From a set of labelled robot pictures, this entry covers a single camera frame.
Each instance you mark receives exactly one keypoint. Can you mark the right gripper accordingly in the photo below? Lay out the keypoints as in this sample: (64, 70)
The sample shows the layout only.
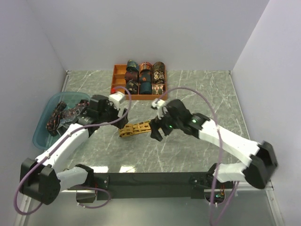
(156, 124)

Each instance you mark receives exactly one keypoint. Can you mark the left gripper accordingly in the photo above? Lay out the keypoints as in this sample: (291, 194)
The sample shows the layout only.
(121, 123)

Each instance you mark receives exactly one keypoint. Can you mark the yellow beetle print tie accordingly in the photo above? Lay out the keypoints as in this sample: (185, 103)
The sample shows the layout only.
(135, 129)

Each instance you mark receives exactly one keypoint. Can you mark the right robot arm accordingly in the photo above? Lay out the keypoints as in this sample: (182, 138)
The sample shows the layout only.
(257, 161)

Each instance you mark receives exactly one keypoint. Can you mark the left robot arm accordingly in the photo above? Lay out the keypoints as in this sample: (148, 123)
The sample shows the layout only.
(44, 178)

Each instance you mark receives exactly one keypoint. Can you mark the red green paisley rolled tie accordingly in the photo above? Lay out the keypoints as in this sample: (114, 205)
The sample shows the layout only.
(158, 89)

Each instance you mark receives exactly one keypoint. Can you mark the black gold rolled tie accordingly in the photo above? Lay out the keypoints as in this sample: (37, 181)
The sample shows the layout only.
(132, 87)

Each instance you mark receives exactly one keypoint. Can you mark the teal plain rolled tie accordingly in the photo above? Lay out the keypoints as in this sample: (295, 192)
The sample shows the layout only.
(145, 88)

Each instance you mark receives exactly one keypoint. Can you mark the grey blue patterned tie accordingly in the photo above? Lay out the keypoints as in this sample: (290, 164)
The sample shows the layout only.
(63, 126)

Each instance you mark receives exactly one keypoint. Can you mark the brown floral rolled tie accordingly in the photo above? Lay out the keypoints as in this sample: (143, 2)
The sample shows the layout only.
(158, 77)

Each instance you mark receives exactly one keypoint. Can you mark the maroon rolled tie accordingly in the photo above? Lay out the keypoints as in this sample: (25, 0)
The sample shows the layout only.
(131, 76)

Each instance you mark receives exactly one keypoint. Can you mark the dark green rolled tie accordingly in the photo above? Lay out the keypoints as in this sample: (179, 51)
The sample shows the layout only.
(132, 66)

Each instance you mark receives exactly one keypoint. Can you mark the brown patterned rolled tie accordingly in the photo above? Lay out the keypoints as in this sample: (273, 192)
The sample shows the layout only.
(158, 67)

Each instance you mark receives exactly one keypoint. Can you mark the black red dotted tie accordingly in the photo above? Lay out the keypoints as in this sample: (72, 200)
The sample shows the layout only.
(55, 118)

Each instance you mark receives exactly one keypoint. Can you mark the red patterned rolled tie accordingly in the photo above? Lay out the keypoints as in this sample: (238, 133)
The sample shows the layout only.
(145, 66)

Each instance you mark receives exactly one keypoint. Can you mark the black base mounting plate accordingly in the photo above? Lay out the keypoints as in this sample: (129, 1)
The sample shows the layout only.
(154, 185)

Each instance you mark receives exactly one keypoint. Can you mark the teal plastic basin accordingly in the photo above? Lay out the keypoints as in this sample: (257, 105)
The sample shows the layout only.
(41, 138)

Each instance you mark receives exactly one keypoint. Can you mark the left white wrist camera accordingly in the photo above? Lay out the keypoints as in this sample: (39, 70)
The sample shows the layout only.
(116, 97)

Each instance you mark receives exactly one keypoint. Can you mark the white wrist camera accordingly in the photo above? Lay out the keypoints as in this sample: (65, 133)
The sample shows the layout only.
(160, 106)
(116, 97)

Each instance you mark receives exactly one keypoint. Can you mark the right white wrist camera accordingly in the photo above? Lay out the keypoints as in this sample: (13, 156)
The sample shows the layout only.
(160, 106)

